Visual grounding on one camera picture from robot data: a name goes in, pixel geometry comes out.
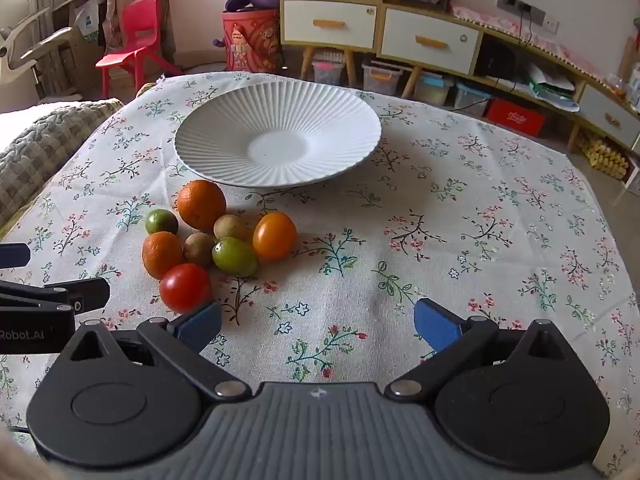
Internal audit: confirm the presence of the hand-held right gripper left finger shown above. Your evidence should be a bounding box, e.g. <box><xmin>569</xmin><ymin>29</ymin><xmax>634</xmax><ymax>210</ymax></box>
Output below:
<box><xmin>59</xmin><ymin>300</ymin><xmax>252</xmax><ymax>402</ymax></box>

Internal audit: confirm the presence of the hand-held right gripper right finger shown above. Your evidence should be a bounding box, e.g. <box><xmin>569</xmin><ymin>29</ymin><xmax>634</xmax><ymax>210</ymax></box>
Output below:
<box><xmin>384</xmin><ymin>298</ymin><xmax>576</xmax><ymax>401</ymax></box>

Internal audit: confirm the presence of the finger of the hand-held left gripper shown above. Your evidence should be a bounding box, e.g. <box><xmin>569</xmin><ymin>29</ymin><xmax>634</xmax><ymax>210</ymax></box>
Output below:
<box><xmin>0</xmin><ymin>243</ymin><xmax>31</xmax><ymax>269</ymax></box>
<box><xmin>0</xmin><ymin>278</ymin><xmax>111</xmax><ymax>318</ymax></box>

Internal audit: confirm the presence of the red cherry tomato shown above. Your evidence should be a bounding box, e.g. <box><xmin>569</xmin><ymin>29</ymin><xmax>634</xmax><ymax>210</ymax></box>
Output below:
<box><xmin>159</xmin><ymin>263</ymin><xmax>213</xmax><ymax>314</ymax></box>

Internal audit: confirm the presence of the brown longan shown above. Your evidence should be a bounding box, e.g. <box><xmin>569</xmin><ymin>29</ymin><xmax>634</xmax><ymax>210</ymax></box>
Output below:
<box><xmin>183</xmin><ymin>232</ymin><xmax>217</xmax><ymax>268</ymax></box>
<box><xmin>213</xmin><ymin>214</ymin><xmax>249</xmax><ymax>242</ymax></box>

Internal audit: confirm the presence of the oval green fruit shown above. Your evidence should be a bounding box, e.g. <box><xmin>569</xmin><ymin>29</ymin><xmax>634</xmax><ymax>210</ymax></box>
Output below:
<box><xmin>212</xmin><ymin>237</ymin><xmax>259</xmax><ymax>277</ymax></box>

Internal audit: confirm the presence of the small orange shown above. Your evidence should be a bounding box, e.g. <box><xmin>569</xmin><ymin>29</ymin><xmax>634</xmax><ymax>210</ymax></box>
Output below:
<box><xmin>142</xmin><ymin>231</ymin><xmax>185</xmax><ymax>280</ymax></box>

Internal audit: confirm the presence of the round green fruit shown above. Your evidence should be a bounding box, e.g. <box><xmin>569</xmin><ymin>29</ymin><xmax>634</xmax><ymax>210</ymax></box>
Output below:
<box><xmin>145</xmin><ymin>209</ymin><xmax>179</xmax><ymax>236</ymax></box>

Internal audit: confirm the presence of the orange cherry tomato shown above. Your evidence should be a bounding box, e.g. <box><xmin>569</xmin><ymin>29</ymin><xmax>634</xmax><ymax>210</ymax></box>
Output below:
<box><xmin>252</xmin><ymin>212</ymin><xmax>298</xmax><ymax>261</ymax></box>

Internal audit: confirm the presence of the large orange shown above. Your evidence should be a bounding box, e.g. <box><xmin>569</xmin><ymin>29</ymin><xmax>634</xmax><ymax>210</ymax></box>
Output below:
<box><xmin>177</xmin><ymin>180</ymin><xmax>227</xmax><ymax>232</ymax></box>

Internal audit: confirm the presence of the white ribbed plate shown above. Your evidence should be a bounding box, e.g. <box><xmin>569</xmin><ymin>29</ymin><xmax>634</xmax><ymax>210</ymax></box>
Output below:
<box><xmin>173</xmin><ymin>84</ymin><xmax>383</xmax><ymax>189</ymax></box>

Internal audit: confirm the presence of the grey knitted cushion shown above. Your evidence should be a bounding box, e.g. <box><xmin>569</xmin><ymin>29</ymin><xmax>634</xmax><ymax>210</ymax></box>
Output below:
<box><xmin>0</xmin><ymin>99</ymin><xmax>125</xmax><ymax>226</ymax></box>

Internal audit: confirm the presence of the white office chair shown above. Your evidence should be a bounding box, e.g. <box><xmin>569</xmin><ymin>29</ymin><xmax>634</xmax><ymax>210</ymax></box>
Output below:
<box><xmin>0</xmin><ymin>6</ymin><xmax>83</xmax><ymax>101</ymax></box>

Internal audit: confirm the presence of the red cardboard box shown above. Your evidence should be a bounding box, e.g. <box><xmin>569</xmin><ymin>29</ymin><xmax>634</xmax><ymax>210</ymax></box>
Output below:
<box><xmin>485</xmin><ymin>97</ymin><xmax>546</xmax><ymax>136</ymax></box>

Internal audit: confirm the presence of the clear plastic storage box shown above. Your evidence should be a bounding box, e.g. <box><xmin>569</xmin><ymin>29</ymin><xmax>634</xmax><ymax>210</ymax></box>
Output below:
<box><xmin>311</xmin><ymin>57</ymin><xmax>346</xmax><ymax>85</ymax></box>
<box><xmin>415</xmin><ymin>75</ymin><xmax>453</xmax><ymax>107</ymax></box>
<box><xmin>361</xmin><ymin>61</ymin><xmax>404</xmax><ymax>96</ymax></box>
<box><xmin>452</xmin><ymin>82</ymin><xmax>493</xmax><ymax>117</ymax></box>

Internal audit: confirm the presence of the pile of yellow blocks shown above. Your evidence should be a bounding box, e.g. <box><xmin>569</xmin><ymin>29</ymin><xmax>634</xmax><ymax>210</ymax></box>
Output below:
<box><xmin>580</xmin><ymin>135</ymin><xmax>631</xmax><ymax>181</ymax></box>

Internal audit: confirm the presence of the white blue paper bag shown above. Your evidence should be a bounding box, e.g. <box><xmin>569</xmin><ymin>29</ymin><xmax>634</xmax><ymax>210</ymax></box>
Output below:
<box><xmin>74</xmin><ymin>2</ymin><xmax>101</xmax><ymax>36</ymax></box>

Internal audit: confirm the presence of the pink bag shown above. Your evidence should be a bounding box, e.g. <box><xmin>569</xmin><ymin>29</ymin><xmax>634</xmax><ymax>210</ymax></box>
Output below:
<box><xmin>101</xmin><ymin>0</ymin><xmax>123</xmax><ymax>41</ymax></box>

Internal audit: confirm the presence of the stack of papers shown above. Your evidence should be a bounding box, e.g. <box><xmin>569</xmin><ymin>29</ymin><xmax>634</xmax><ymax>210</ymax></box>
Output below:
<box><xmin>525</xmin><ymin>62</ymin><xmax>581</xmax><ymax>111</ymax></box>

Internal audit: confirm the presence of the black electronic device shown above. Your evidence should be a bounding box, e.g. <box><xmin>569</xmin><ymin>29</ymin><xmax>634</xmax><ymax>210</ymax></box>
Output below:
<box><xmin>474</xmin><ymin>40</ymin><xmax>526</xmax><ymax>81</ymax></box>

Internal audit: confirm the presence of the red plastic chair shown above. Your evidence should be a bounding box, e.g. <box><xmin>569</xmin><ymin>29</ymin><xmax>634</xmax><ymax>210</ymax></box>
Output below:
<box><xmin>95</xmin><ymin>0</ymin><xmax>182</xmax><ymax>100</ymax></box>

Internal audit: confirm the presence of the low wooden shelf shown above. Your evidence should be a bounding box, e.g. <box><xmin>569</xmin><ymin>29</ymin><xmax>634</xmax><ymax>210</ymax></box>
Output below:
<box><xmin>475</xmin><ymin>25</ymin><xmax>640</xmax><ymax>161</ymax></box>

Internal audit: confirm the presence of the white cabinet drawer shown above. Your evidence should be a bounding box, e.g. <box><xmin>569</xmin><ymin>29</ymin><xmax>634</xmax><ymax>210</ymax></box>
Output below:
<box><xmin>283</xmin><ymin>0</ymin><xmax>377</xmax><ymax>51</ymax></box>
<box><xmin>381</xmin><ymin>9</ymin><xmax>481</xmax><ymax>75</ymax></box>

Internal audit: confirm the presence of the red printed bucket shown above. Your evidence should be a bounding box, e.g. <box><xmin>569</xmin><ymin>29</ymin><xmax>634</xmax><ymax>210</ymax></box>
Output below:
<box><xmin>221</xmin><ymin>8</ymin><xmax>282</xmax><ymax>73</ymax></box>

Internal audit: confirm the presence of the pink cloth runner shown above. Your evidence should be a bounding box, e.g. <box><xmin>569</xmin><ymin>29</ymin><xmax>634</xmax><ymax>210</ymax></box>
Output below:
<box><xmin>450</xmin><ymin>2</ymin><xmax>640</xmax><ymax>92</ymax></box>

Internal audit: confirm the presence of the grey wall socket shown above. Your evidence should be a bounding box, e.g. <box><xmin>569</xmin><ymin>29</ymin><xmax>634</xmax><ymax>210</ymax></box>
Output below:
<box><xmin>496</xmin><ymin>0</ymin><xmax>546</xmax><ymax>23</ymax></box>

